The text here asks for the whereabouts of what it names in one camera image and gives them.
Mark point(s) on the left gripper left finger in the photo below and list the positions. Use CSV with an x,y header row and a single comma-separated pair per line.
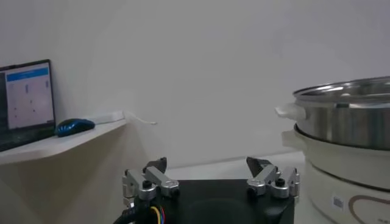
x,y
152,181

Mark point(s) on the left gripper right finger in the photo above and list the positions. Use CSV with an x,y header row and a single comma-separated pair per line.
x,y
269,179

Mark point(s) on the stainless steel steamer basket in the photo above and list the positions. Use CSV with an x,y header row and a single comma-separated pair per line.
x,y
341,128

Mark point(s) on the white electric cooking pot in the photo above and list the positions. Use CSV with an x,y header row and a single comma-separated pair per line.
x,y
335,179

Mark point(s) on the blue computer mouse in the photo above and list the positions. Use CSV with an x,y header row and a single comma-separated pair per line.
x,y
74,126

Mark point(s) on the white side table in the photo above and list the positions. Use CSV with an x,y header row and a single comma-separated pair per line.
x,y
45,147

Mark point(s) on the black laptop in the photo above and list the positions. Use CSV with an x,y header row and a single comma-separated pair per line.
x,y
27,97

